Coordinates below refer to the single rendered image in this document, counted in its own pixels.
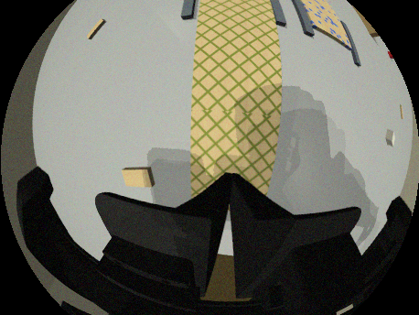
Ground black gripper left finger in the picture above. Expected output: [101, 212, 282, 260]
[95, 173, 232, 297]

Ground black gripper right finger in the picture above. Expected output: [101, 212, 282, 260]
[229, 172, 361, 299]

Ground yellow strip with green lattice pattern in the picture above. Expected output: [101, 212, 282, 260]
[190, 0, 283, 198]

